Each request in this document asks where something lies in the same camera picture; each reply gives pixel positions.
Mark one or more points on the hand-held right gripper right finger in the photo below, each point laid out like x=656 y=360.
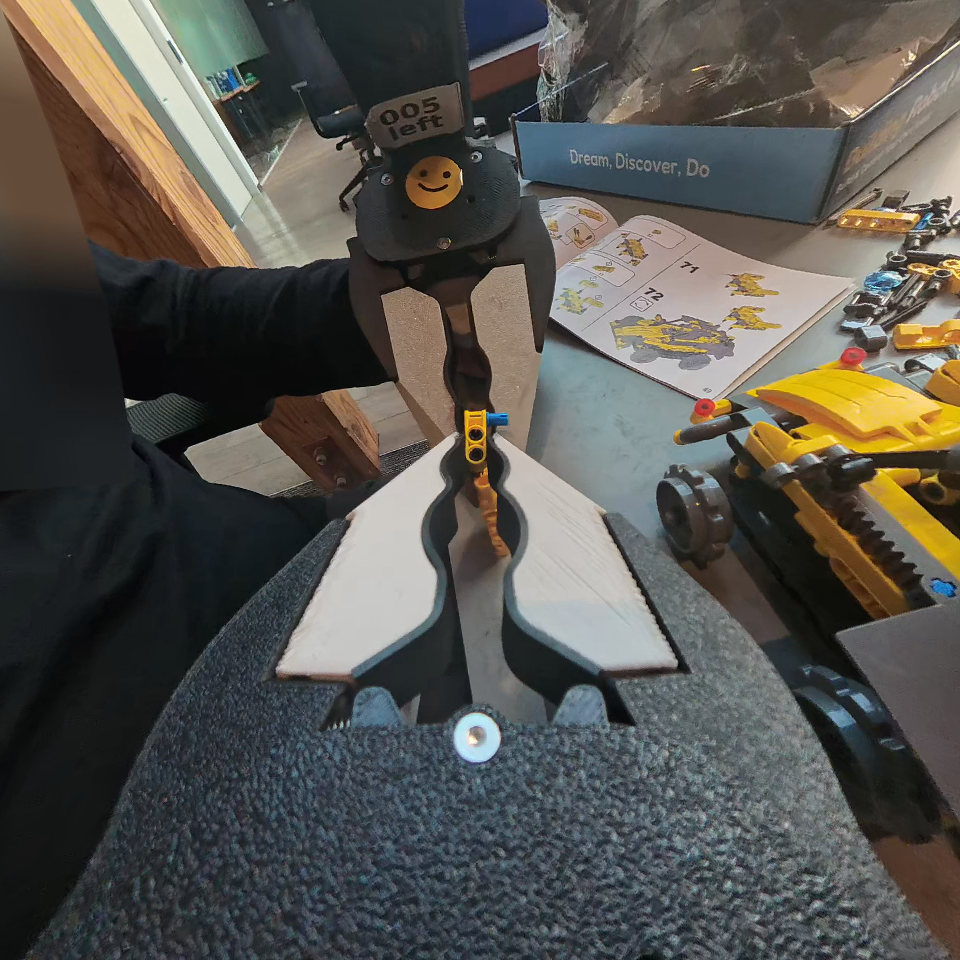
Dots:
x=592 y=592

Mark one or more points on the pile of small building pieces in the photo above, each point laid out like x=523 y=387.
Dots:
x=900 y=285

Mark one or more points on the person's left forearm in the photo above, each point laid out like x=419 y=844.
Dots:
x=225 y=322

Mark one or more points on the wooden desk leg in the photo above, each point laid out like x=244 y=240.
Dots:
x=150 y=187

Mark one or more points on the black background office chair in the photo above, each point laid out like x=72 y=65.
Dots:
x=337 y=127

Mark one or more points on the short yellow beam with pins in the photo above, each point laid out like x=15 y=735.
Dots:
x=474 y=439

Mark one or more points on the crumpled plastic bag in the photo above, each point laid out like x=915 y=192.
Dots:
x=750 y=60

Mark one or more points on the yellow grey toy vehicle model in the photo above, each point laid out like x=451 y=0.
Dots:
x=840 y=405

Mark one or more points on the blue cardboard box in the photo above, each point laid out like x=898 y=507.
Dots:
x=675 y=161

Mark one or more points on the instruction booklet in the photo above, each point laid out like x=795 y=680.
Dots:
x=712 y=285

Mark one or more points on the yellow rectangular building panel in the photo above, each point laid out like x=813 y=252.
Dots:
x=491 y=517

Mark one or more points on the yellow short holed beam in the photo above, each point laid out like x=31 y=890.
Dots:
x=877 y=218

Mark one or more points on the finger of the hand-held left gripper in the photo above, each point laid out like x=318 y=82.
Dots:
x=514 y=337
x=416 y=345

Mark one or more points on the dark grey padded armrest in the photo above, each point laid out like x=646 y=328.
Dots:
x=165 y=420

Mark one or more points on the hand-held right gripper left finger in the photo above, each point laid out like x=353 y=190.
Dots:
x=360 y=592

